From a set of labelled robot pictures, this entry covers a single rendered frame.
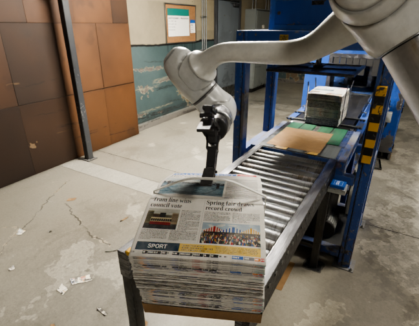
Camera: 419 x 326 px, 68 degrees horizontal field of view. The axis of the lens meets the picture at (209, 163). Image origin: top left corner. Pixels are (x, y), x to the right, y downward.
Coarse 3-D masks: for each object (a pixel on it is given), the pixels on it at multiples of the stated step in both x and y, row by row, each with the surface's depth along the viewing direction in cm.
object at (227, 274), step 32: (160, 224) 71; (192, 224) 70; (224, 224) 70; (256, 224) 70; (128, 256) 65; (160, 256) 64; (192, 256) 63; (224, 256) 63; (256, 256) 63; (160, 288) 70; (192, 288) 68; (224, 288) 67; (256, 288) 65
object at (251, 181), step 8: (168, 176) 95; (176, 176) 95; (184, 176) 96; (192, 176) 96; (200, 176) 96; (216, 176) 96; (224, 176) 96; (232, 176) 96; (240, 176) 96; (248, 176) 97; (256, 176) 98; (184, 184) 85; (192, 184) 85; (216, 184) 86; (224, 184) 86; (232, 184) 86; (248, 184) 86; (256, 184) 86
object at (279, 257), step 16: (336, 160) 196; (320, 176) 176; (320, 192) 163; (304, 208) 145; (288, 224) 133; (304, 224) 141; (288, 240) 124; (272, 256) 115; (288, 256) 125; (272, 272) 107; (272, 288) 112
